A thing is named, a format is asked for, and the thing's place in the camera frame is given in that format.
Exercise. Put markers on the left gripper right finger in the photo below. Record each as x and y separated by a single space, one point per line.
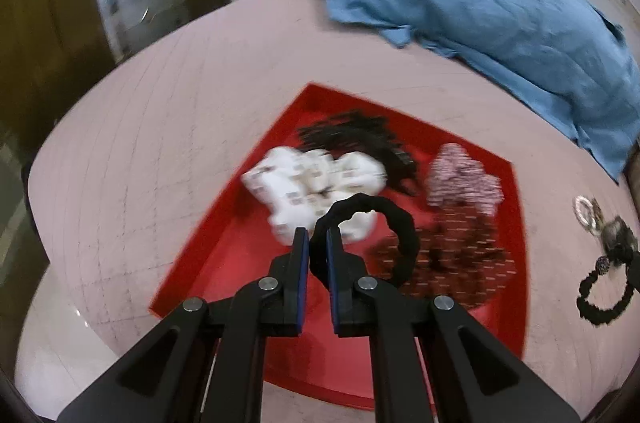
431 360

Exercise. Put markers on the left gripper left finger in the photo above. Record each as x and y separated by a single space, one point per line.
205 361

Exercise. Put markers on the red dotted scrunchie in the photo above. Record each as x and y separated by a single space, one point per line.
459 256

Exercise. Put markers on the red white checkered scrunchie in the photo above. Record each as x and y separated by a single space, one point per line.
454 177

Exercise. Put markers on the grey satin scrunchie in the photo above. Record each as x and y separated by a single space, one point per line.
619 242

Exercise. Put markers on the white patterned scrunchie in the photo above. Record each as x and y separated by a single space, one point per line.
300 187

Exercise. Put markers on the black claw hair clip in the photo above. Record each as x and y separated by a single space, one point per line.
354 131

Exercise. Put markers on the pink quilted bed cover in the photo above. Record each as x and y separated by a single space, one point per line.
124 178

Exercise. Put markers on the blue blanket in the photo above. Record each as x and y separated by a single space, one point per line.
564 59

